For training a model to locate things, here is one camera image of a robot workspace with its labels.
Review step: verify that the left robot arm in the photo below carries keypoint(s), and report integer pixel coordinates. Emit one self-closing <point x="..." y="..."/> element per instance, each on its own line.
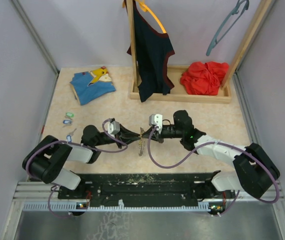
<point x="46" y="161"/>

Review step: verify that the orange clothes hanger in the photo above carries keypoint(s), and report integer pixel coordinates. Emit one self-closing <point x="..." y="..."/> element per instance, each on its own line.
<point x="145" y="8"/>

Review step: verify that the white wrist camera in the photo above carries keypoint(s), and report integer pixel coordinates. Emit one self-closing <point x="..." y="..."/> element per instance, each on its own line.
<point x="155" y="120"/>
<point x="113" y="127"/>

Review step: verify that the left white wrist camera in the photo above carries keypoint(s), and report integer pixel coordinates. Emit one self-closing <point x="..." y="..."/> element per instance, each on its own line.
<point x="113" y="127"/>

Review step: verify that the dark navy tank top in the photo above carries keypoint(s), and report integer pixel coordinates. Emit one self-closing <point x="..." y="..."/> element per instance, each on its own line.
<point x="153" y="50"/>

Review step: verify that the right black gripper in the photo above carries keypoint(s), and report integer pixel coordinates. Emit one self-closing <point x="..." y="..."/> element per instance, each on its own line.
<point x="156" y="135"/>

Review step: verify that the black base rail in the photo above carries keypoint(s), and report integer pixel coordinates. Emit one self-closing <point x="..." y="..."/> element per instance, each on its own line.
<point x="146" y="189"/>

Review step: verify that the blue key tag with key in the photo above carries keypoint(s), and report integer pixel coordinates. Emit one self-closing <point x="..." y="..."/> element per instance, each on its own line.
<point x="70" y="136"/>

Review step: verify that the blue key tag upper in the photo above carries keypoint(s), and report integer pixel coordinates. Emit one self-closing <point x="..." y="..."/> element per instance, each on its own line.
<point x="67" y="122"/>

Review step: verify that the blue pikachu shirt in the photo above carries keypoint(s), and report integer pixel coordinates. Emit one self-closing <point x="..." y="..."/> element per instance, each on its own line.
<point x="90" y="85"/>

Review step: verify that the red crumpled cloth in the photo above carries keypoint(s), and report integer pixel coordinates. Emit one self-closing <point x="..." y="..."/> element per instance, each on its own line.
<point x="204" y="78"/>

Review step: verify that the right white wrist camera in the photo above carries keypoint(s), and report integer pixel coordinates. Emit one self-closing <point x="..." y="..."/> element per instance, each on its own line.
<point x="155" y="120"/>

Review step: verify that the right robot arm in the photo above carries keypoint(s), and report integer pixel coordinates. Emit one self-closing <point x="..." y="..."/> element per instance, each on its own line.
<point x="254" y="172"/>

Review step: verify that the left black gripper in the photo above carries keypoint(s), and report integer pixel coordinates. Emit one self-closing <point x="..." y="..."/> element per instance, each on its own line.
<point x="125" y="135"/>

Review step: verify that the wooden clothes rack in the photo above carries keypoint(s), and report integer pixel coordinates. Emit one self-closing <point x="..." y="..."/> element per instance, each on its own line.
<point x="201" y="30"/>

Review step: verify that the green key tag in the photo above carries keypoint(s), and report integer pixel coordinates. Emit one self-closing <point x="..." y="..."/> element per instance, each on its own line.
<point x="69" y="115"/>

